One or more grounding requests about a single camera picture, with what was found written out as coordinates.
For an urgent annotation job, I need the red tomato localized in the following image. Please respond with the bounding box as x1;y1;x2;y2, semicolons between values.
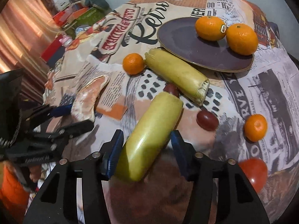
239;158;268;193

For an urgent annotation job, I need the small mandarin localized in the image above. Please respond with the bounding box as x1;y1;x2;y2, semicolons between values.
123;53;145;75
244;114;268;142

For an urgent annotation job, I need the red grape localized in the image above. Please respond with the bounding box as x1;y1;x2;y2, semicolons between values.
196;110;219;131
163;83;179;98

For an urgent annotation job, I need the stickered large orange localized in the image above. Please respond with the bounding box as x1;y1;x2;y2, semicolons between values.
195;16;227;41

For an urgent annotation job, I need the red gift box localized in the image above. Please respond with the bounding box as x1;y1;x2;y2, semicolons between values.
41;34;65;69

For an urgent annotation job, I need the pink bunny toy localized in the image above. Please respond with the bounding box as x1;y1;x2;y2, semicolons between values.
59;35;73;48

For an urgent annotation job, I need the orange curtain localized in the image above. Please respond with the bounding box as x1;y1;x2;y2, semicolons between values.
1;0;61;103

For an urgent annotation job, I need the green storage box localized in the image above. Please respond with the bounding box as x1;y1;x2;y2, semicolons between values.
62;7;105;39

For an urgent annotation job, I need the newspaper print tablecloth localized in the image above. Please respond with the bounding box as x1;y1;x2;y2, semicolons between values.
43;0;298;222

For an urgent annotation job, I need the dark purple plate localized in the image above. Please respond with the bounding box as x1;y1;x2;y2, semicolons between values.
157;17;253;72

